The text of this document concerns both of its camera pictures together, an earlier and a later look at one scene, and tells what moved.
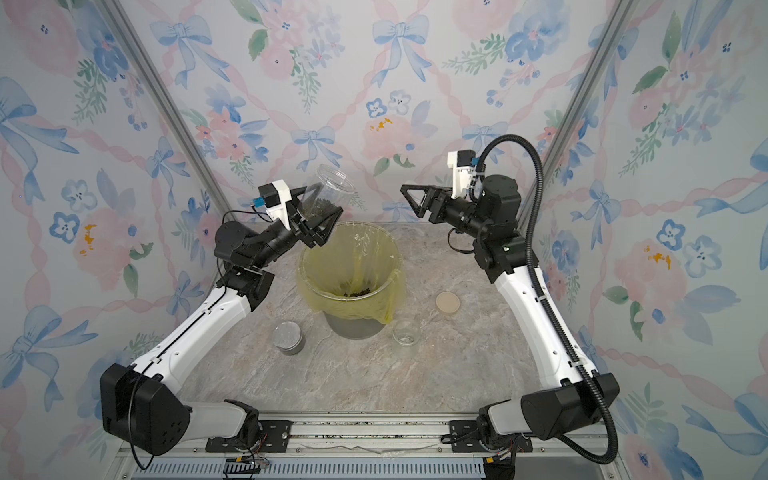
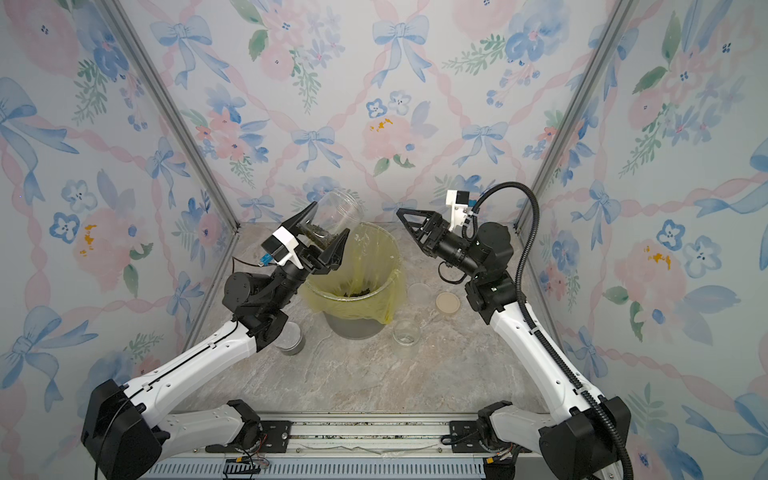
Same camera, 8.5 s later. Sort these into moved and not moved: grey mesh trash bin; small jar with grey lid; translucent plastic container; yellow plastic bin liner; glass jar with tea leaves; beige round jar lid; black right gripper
Moved: black right gripper; translucent plastic container
Not moved: yellow plastic bin liner; grey mesh trash bin; beige round jar lid; small jar with grey lid; glass jar with tea leaves
